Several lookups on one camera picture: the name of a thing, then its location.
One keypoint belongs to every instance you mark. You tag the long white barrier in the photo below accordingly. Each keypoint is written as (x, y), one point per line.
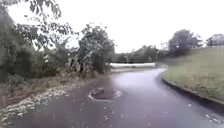
(132, 65)

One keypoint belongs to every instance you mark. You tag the distant row of trees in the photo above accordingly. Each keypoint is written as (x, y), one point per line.
(150, 53)

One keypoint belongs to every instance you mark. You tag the wet grey asphalt path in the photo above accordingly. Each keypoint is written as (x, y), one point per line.
(143, 96)

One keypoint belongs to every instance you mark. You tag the row of trees and bushes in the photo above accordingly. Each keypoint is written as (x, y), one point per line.
(40, 50)

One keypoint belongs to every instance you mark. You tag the dark stone kerb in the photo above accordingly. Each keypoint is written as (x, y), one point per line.
(186, 90)

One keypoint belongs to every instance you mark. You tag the leaf-strewn grass verge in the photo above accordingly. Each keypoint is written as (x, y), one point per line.
(30, 90)

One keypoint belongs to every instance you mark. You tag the grass slope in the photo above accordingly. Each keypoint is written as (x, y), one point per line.
(200, 71)

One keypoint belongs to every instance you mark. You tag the building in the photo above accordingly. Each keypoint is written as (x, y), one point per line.
(216, 40)

